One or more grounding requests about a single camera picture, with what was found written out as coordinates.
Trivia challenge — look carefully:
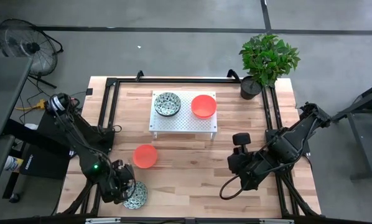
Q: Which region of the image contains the black equipment box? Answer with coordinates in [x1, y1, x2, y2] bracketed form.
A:
[36, 107, 78, 150]

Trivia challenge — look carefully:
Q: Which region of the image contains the white labelled container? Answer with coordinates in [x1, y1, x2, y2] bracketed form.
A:
[4, 155, 24, 172]

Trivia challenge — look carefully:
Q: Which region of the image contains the dark grey desk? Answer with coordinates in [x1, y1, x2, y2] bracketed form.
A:
[0, 55, 34, 205]

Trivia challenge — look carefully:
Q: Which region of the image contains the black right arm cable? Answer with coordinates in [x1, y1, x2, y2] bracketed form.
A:
[219, 174, 248, 200]

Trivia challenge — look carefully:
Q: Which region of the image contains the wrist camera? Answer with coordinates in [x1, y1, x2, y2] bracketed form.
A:
[232, 132, 253, 156]
[111, 159, 134, 175]

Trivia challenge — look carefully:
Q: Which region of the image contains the black case with white lettering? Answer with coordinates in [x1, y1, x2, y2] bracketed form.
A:
[19, 144, 72, 180]

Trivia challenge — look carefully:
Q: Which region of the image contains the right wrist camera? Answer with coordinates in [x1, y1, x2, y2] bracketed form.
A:
[232, 132, 253, 156]

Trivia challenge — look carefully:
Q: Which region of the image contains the yellow power cord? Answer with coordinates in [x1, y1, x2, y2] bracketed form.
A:
[14, 98, 47, 111]

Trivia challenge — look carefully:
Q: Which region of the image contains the silver metal bracket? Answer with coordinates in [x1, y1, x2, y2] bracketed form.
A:
[85, 217, 121, 224]
[259, 218, 295, 224]

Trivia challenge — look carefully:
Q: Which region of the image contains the black aluminium rig frame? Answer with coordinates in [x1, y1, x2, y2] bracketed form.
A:
[53, 68, 323, 224]

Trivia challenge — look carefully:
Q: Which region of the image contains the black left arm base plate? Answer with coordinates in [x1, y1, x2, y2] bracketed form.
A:
[68, 127, 116, 153]

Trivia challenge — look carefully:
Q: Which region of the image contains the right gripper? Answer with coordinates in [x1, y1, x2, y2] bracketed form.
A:
[227, 148, 269, 191]

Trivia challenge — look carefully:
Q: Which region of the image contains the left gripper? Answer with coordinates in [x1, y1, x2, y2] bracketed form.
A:
[97, 167, 137, 205]

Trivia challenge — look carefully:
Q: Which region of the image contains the white perforated metal shelf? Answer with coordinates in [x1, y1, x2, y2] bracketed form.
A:
[148, 90, 218, 141]

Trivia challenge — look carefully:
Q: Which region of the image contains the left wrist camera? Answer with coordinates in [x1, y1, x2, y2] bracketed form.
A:
[111, 159, 134, 175]

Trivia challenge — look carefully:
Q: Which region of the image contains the black floor fan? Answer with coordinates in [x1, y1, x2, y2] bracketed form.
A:
[0, 17, 64, 90]

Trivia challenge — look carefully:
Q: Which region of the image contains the dark metal cart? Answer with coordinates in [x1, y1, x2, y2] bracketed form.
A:
[328, 79, 372, 181]

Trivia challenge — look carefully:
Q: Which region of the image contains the green potted plant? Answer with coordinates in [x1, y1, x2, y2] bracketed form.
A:
[238, 33, 301, 101]

